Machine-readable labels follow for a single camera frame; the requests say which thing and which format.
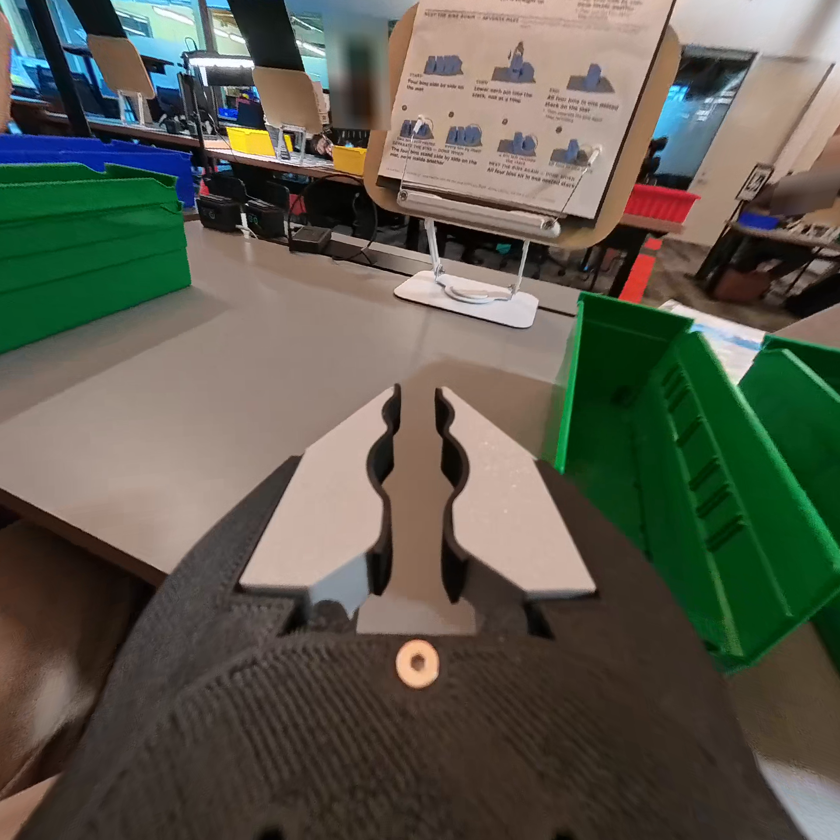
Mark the orange safety cone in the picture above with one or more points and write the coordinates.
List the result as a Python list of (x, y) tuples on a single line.
[(640, 275)]

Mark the black battery charger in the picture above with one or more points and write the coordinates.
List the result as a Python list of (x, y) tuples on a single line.
[(216, 213), (266, 220)]

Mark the red bin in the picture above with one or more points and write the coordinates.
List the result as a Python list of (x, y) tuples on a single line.
[(659, 203)]

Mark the marker tag sign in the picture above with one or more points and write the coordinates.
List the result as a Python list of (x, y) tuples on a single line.
[(754, 182)]

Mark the yellow bin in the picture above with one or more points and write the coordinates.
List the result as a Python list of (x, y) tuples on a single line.
[(348, 161), (253, 141)]

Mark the white blue paper sheet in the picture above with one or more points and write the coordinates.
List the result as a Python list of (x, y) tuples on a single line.
[(722, 341)]

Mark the grey desk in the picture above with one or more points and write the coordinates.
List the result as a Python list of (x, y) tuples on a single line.
[(262, 367)]

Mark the large blue bin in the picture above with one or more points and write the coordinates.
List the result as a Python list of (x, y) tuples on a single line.
[(144, 161)]

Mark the black power adapter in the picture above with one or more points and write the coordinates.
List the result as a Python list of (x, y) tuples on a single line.
[(310, 239)]

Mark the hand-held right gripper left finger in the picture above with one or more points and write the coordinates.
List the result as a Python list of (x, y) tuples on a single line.
[(315, 518)]

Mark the green plastic bin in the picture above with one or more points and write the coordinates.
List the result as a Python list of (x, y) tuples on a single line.
[(85, 295), (689, 492), (85, 207), (807, 420)]

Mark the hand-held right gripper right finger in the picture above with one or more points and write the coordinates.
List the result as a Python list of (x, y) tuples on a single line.
[(512, 525)]

